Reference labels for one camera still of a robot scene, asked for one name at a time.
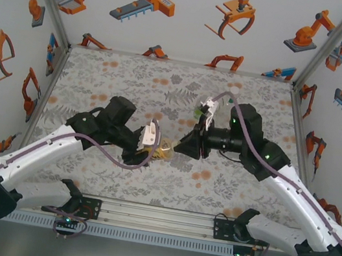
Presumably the aluminium table end rail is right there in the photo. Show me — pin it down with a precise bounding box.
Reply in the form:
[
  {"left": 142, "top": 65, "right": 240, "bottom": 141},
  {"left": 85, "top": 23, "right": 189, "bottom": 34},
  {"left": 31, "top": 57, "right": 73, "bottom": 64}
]
[{"left": 12, "top": 181, "right": 277, "bottom": 253}]

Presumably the slotted grey cable duct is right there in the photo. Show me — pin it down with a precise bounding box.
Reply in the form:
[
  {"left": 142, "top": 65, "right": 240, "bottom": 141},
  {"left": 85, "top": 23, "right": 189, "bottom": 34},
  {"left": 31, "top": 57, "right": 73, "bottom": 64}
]
[{"left": 7, "top": 208, "right": 236, "bottom": 256}]

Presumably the small clear bottle green label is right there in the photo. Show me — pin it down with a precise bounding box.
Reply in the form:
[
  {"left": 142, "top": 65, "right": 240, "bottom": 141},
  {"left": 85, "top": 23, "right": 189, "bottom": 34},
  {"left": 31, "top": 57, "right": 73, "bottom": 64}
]
[{"left": 192, "top": 98, "right": 211, "bottom": 121}]

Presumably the thin aluminium wall rail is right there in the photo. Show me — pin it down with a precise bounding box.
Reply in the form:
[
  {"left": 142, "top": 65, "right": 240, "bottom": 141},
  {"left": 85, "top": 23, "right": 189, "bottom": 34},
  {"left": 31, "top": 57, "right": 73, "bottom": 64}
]
[{"left": 69, "top": 40, "right": 295, "bottom": 86}]

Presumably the white bottle cap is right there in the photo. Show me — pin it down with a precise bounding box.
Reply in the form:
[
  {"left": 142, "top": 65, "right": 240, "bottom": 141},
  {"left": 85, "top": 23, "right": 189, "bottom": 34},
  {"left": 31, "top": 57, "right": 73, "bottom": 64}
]
[{"left": 228, "top": 84, "right": 243, "bottom": 97}]

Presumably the controller board with green light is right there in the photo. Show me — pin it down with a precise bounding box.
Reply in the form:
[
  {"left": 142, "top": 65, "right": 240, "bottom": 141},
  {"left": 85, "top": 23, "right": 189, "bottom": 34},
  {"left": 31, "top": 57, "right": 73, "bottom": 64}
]
[
  {"left": 233, "top": 245, "right": 258, "bottom": 256},
  {"left": 54, "top": 213, "right": 81, "bottom": 230}
]

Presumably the aluminium table side rail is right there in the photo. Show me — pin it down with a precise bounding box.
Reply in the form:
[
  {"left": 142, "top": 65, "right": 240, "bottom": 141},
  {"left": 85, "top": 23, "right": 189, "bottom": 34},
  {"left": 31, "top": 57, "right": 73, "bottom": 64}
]
[
  {"left": 23, "top": 41, "right": 73, "bottom": 145},
  {"left": 273, "top": 85, "right": 328, "bottom": 198}
]

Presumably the orange juice bottle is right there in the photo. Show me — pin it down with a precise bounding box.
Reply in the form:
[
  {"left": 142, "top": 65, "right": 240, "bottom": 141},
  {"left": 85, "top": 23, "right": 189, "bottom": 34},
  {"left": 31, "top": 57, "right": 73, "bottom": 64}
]
[{"left": 144, "top": 134, "right": 180, "bottom": 164}]

